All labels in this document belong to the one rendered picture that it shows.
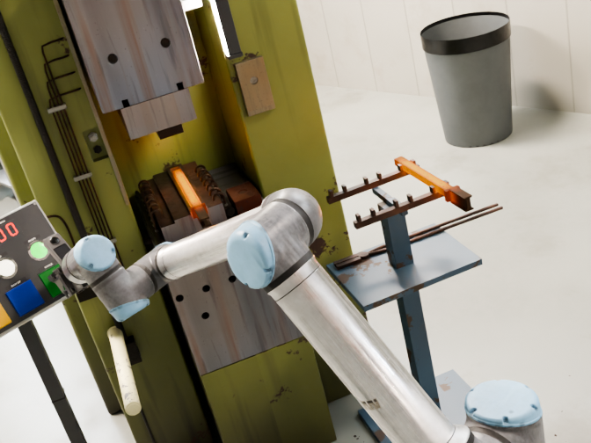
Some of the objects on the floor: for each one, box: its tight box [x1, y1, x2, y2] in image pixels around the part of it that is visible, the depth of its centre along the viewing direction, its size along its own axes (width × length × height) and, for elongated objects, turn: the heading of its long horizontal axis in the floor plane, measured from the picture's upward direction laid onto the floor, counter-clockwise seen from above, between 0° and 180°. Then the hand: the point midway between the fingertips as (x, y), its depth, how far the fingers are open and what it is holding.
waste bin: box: [420, 11, 513, 148], centre depth 482 cm, size 51×51×68 cm
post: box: [18, 319, 87, 443], centre depth 249 cm, size 4×4×108 cm
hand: (56, 276), depth 222 cm, fingers closed
